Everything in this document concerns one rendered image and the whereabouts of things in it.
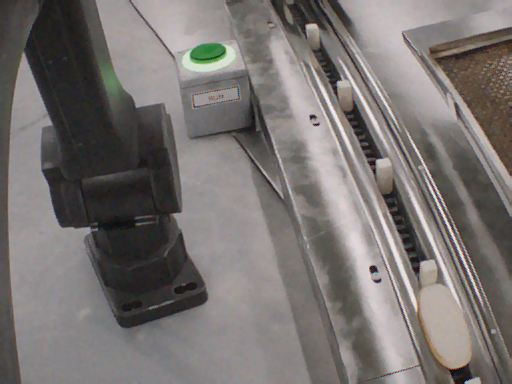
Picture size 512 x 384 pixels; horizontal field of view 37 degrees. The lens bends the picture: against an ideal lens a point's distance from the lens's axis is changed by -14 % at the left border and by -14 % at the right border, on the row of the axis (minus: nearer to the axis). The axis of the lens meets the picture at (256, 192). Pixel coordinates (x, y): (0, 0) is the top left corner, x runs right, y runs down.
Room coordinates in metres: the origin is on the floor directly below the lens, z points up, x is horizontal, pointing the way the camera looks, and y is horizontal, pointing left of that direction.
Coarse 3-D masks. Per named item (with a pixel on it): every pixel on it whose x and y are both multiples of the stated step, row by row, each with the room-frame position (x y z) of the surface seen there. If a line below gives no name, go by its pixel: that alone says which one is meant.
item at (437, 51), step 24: (432, 48) 0.76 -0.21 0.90; (456, 48) 0.76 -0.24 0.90; (480, 48) 0.76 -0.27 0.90; (432, 72) 0.73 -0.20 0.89; (456, 72) 0.72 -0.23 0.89; (480, 72) 0.71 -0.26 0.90; (456, 96) 0.67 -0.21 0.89; (480, 96) 0.67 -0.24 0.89; (504, 120) 0.62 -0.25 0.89; (480, 144) 0.59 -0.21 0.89; (504, 144) 0.59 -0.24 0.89; (504, 168) 0.55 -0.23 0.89
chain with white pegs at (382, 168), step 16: (288, 0) 1.02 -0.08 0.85; (304, 32) 0.93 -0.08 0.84; (320, 48) 0.88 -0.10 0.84; (320, 64) 0.84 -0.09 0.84; (336, 80) 0.80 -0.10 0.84; (336, 96) 0.77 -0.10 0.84; (352, 96) 0.74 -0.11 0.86; (352, 112) 0.74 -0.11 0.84; (352, 128) 0.71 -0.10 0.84; (368, 144) 0.68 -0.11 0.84; (368, 160) 0.65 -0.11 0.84; (384, 160) 0.61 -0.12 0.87; (384, 176) 0.60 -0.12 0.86; (384, 192) 0.60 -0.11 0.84; (400, 208) 0.58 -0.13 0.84; (416, 256) 0.51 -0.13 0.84; (416, 272) 0.49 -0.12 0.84; (432, 272) 0.46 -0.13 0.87
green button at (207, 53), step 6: (198, 48) 0.80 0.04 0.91; (204, 48) 0.79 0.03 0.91; (210, 48) 0.79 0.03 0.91; (216, 48) 0.79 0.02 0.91; (222, 48) 0.79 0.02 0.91; (192, 54) 0.78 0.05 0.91; (198, 54) 0.78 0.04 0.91; (204, 54) 0.78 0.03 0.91; (210, 54) 0.78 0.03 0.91; (216, 54) 0.78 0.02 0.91; (222, 54) 0.78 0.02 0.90; (192, 60) 0.78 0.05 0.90; (198, 60) 0.77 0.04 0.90; (204, 60) 0.77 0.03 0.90; (210, 60) 0.77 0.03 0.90; (216, 60) 0.77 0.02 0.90
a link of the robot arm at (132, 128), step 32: (64, 0) 0.40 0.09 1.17; (32, 32) 0.41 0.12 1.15; (64, 32) 0.42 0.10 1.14; (96, 32) 0.45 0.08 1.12; (32, 64) 0.43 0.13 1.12; (64, 64) 0.43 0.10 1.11; (96, 64) 0.44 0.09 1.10; (64, 96) 0.44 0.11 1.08; (96, 96) 0.45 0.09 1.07; (128, 96) 0.52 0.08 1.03; (64, 128) 0.46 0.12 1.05; (96, 128) 0.46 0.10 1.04; (128, 128) 0.49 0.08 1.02; (160, 128) 0.51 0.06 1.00; (64, 160) 0.48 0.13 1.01; (96, 160) 0.48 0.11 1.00; (128, 160) 0.48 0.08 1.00; (160, 160) 0.50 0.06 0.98; (64, 192) 0.50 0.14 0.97; (160, 192) 0.50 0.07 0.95; (64, 224) 0.50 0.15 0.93
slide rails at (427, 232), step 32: (288, 32) 0.91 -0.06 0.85; (320, 32) 0.90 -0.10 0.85; (352, 64) 0.82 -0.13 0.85; (320, 96) 0.76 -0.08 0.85; (384, 128) 0.69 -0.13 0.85; (352, 160) 0.64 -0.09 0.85; (416, 192) 0.58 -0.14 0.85; (384, 224) 0.55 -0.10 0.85; (416, 224) 0.54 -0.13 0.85; (448, 256) 0.49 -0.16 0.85; (416, 288) 0.46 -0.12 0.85; (448, 288) 0.46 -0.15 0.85; (416, 320) 0.43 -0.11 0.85; (480, 352) 0.38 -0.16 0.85
